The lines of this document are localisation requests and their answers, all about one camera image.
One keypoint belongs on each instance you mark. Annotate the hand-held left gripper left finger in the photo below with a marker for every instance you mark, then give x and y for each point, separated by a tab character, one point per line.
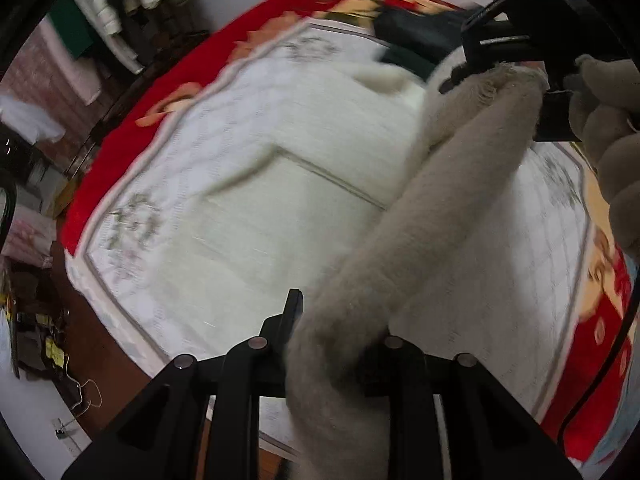
294	307

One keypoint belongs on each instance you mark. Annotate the white crumpled cloth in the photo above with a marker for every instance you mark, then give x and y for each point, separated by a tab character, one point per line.
30	120

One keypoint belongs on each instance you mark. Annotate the row of hanging jackets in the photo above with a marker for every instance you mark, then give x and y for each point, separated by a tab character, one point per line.
135	5

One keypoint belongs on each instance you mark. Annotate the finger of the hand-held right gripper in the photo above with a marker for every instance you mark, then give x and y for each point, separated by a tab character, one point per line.
492	10
500	50

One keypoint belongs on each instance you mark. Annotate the green cloth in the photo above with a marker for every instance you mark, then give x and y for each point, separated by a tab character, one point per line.
72	27

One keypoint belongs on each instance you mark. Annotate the dark clothes pile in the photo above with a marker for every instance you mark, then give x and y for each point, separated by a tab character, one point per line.
420	35

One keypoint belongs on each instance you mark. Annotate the pink patterned bag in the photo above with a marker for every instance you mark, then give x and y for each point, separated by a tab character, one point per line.
27	235

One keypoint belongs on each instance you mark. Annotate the white quilted bed mat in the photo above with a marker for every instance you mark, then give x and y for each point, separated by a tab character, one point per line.
165	240

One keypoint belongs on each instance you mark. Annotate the red floral blanket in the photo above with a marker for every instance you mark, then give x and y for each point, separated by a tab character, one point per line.
607	320

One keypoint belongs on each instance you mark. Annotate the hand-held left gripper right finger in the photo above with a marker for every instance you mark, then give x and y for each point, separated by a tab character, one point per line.
402	377

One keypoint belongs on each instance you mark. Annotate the person's right hand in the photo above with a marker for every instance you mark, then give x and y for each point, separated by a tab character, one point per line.
607	125

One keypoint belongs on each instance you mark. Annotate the wooden bed frame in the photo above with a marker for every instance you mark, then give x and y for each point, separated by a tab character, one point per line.
92	360

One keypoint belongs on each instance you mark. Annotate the cream knit sweater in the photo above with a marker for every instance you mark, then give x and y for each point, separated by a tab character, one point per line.
430	225

